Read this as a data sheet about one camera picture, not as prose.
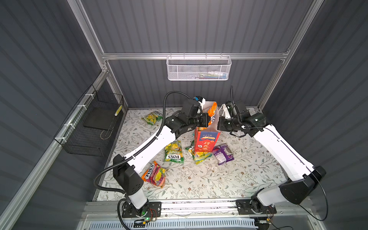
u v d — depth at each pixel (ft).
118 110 2.71
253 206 2.24
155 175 2.64
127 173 1.36
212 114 2.37
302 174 1.32
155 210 2.37
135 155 1.44
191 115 1.86
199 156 2.92
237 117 1.75
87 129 2.40
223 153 2.92
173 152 2.95
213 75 3.00
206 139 2.46
